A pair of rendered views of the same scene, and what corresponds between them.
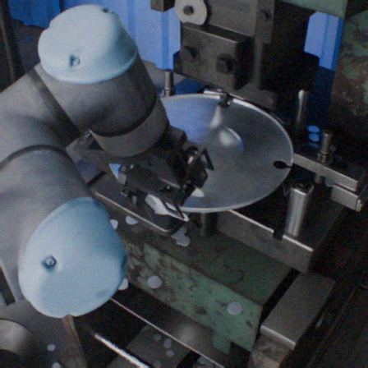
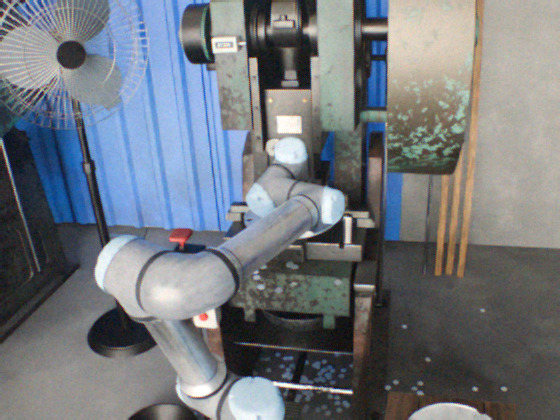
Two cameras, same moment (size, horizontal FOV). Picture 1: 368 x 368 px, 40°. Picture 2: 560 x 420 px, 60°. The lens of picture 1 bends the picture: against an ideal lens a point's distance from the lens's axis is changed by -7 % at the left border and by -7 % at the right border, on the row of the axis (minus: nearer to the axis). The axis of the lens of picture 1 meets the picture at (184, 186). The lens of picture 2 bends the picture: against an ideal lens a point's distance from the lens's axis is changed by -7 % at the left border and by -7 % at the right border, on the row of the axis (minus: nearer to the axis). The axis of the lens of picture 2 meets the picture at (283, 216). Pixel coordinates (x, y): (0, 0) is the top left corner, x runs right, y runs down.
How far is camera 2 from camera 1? 88 cm
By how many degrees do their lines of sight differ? 24
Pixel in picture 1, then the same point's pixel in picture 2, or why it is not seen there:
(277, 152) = not seen: hidden behind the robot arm
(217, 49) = not seen: hidden behind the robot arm
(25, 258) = (324, 200)
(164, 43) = (168, 208)
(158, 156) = not seen: hidden behind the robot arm
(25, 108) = (281, 174)
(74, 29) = (288, 145)
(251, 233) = (327, 251)
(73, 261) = (337, 197)
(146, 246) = (277, 275)
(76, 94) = (295, 167)
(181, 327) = (292, 341)
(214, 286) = (321, 279)
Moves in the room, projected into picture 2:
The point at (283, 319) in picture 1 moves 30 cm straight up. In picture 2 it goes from (362, 279) to (364, 186)
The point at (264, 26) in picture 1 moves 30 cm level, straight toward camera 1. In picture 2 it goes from (317, 145) to (356, 183)
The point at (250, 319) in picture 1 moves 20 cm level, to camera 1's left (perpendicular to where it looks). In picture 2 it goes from (344, 291) to (284, 310)
